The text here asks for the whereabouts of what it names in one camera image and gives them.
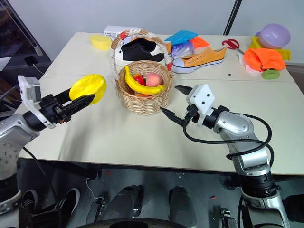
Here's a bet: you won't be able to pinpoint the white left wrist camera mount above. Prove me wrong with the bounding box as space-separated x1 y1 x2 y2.
18 75 57 129

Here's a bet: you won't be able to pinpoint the black tripod legs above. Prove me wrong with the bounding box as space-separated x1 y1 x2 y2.
223 0 245 36

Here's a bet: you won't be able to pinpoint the blue cloth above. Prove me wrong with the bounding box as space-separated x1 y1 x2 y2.
164 30 199 45

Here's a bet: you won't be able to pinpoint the dark rounded shape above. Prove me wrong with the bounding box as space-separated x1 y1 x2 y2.
104 184 145 223
168 185 200 225

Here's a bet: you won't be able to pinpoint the purple plastic bag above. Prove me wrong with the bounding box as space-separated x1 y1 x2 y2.
171 40 195 58

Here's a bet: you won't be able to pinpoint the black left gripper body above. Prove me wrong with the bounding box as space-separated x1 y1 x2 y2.
39 94 74 124

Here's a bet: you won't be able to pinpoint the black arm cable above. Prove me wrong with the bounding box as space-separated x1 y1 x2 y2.
182 111 275 160
22 146 62 228

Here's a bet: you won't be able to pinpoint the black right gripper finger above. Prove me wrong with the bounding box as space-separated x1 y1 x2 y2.
175 85 192 96
159 106 185 127

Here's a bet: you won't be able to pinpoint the yellow plastic tray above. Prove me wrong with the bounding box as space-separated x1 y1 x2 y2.
248 36 292 61

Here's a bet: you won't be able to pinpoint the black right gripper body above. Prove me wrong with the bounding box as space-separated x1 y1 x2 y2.
181 104 200 125

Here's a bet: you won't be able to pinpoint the red toy fruit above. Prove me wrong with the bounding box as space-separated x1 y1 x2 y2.
133 74 147 86

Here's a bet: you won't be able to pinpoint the small orange cloth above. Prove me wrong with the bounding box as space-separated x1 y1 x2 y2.
190 37 211 48

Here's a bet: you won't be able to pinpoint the green plastic toy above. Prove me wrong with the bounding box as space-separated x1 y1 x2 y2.
262 69 281 80

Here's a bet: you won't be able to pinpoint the white crumpled tissue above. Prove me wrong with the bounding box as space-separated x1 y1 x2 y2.
237 52 262 78

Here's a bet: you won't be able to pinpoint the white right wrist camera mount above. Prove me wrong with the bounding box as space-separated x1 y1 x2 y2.
186 84 216 126

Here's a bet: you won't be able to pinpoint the wicker basket with handle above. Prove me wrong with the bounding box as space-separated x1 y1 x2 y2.
109 28 174 116

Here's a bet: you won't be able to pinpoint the white cardboard box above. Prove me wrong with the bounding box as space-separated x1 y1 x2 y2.
103 25 133 38

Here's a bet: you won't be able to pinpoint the black power adapter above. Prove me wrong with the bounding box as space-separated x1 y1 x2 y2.
25 56 38 67

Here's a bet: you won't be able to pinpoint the black and white sneaker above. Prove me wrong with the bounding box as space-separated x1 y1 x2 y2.
115 37 167 69

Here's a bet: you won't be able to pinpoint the yellow plastic bowl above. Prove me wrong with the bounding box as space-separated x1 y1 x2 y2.
89 35 112 50

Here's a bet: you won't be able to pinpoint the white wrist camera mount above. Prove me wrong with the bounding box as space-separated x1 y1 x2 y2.
186 84 216 126
18 75 57 129

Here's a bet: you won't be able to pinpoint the pink toy peach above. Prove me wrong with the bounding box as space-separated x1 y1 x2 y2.
145 73 163 87

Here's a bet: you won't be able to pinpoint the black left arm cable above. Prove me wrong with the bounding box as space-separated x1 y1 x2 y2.
22 146 62 228

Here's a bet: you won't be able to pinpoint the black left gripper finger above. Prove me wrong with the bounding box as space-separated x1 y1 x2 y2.
62 94 96 117
55 87 73 106

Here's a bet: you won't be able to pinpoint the orange canvas sneaker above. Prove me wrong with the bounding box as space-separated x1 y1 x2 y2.
171 46 228 74

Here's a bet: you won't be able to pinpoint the yellow toy banana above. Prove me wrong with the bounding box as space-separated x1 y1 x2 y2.
124 66 166 96

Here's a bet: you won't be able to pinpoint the orange drawstring bag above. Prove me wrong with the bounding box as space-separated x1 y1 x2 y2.
244 48 287 72

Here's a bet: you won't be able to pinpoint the lilac plastic bowl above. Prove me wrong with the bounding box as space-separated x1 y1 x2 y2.
258 23 292 50

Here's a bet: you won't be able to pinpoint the red handled scissors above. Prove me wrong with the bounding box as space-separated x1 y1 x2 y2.
222 39 245 55

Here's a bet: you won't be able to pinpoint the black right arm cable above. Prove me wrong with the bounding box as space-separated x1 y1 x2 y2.
182 111 275 160

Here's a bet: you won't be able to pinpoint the yellow toy lemon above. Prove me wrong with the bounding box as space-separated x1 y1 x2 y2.
69 74 108 105

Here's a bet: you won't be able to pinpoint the black white striped shoe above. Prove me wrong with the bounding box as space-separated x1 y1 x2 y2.
20 189 39 211
55 187 81 212

